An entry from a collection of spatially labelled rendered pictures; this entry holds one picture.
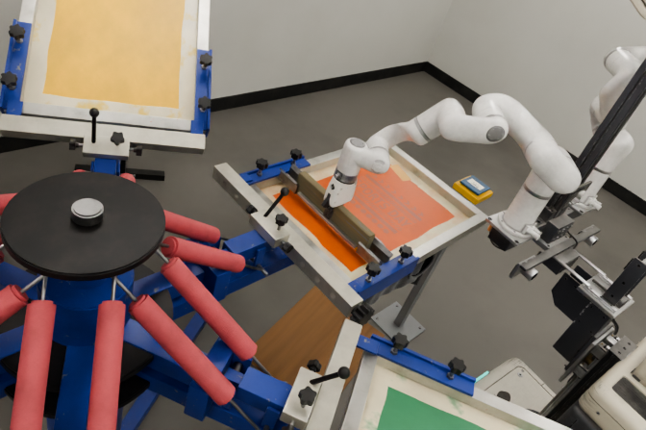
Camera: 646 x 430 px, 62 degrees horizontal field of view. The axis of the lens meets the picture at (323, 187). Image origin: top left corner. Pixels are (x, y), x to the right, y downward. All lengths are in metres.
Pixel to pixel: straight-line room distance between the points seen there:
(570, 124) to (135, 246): 4.61
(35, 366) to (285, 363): 1.64
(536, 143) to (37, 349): 1.34
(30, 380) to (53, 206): 0.34
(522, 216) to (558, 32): 3.56
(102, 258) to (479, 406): 1.03
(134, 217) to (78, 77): 0.81
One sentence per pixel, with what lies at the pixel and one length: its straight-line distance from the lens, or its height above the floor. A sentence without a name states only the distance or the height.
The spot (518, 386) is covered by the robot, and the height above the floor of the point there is 0.28.
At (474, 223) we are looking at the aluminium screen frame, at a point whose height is 0.99.
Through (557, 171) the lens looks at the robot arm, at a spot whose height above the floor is 1.44.
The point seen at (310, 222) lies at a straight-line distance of 1.85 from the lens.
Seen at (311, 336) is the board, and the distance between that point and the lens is 2.74.
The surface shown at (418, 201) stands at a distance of 2.16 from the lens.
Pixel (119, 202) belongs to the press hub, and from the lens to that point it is 1.24.
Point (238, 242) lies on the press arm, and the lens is 1.59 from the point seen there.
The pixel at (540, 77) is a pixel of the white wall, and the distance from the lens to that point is 5.39.
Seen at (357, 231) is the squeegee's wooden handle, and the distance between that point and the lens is 1.75.
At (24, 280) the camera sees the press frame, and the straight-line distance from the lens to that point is 1.50.
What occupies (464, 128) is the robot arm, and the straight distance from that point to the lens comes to 1.56.
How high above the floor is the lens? 2.14
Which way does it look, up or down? 36 degrees down
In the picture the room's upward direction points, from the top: 19 degrees clockwise
